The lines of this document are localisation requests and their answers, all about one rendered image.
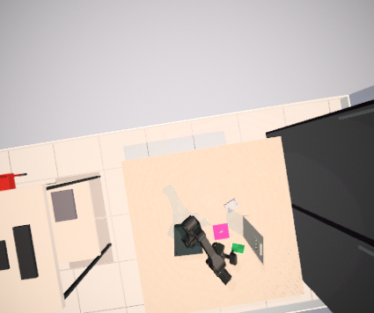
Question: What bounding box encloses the beige socket panel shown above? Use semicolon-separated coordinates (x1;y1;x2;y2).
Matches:
243;216;264;265

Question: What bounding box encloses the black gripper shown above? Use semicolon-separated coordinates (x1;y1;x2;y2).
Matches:
223;250;238;266

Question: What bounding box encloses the translucent pink square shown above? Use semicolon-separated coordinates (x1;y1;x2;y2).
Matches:
213;223;230;240

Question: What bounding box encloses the green square patch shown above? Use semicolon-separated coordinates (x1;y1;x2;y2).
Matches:
231;244;246;253

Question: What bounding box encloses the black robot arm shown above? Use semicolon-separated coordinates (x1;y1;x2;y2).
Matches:
181;215;232;286

